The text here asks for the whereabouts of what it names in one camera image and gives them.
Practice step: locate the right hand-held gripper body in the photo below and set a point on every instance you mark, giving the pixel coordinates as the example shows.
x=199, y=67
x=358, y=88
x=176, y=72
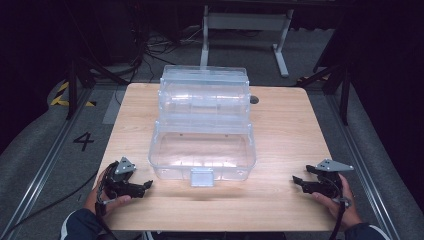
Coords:
x=328, y=181

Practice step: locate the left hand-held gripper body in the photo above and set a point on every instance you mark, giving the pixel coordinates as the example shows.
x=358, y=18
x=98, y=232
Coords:
x=116, y=185

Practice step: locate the clear plastic storage box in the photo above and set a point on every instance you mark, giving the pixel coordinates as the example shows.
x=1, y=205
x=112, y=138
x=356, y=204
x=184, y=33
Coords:
x=203, y=150

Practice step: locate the person's left hand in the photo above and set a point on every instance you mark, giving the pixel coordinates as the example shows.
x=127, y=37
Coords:
x=93, y=200

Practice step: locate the person's right hand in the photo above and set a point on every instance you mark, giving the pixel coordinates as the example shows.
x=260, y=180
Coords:
x=350, y=213

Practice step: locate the black tripod stand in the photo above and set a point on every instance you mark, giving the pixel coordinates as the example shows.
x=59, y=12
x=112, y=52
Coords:
x=345, y=96
x=72, y=90

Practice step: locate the black round table grommet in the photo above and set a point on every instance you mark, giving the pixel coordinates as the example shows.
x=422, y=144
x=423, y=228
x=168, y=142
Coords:
x=255, y=99

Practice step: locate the metal floor rail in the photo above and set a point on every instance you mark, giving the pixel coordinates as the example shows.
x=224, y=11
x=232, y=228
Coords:
x=363, y=166
x=43, y=166

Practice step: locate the white metal table frame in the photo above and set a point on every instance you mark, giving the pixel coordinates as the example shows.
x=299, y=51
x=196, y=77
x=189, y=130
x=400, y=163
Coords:
x=246, y=21

